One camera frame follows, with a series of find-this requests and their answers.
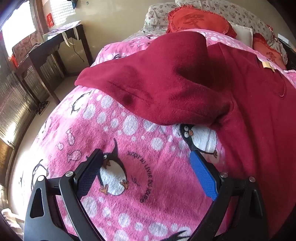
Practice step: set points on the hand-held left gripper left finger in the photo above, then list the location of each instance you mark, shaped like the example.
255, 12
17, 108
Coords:
89, 175

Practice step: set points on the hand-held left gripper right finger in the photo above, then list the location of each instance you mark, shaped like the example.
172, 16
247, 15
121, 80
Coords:
203, 176

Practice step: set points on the dark red knit sweater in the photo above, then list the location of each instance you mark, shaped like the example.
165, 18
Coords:
173, 81

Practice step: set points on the pink penguin print blanket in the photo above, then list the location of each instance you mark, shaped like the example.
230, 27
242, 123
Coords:
138, 139

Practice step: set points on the pair of shoes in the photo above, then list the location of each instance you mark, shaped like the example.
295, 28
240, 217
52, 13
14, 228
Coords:
42, 107

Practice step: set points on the white cloth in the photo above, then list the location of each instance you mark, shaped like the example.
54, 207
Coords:
10, 217

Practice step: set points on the slatted radiator cover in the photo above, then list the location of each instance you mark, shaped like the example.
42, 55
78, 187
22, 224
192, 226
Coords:
13, 97

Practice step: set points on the dark wooden desk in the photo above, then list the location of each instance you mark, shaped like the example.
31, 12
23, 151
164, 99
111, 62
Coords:
41, 55

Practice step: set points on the red heart cushion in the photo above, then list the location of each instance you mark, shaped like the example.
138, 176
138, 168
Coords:
192, 22
266, 49

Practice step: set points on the printed cardboard box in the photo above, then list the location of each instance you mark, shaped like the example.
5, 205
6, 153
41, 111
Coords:
25, 45

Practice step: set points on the white pillow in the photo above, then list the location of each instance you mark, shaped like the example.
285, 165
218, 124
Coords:
242, 32

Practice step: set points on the white paper bag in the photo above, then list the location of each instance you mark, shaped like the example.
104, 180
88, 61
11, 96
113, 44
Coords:
64, 27

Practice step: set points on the dark wooden headboard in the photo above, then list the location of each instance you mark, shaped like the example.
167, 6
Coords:
290, 49

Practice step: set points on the window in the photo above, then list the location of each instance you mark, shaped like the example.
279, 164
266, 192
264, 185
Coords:
18, 25

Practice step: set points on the dark hanging cloth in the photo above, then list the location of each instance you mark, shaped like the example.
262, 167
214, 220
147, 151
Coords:
74, 1

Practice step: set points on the red wall sign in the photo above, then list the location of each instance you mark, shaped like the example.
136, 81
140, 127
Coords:
50, 20

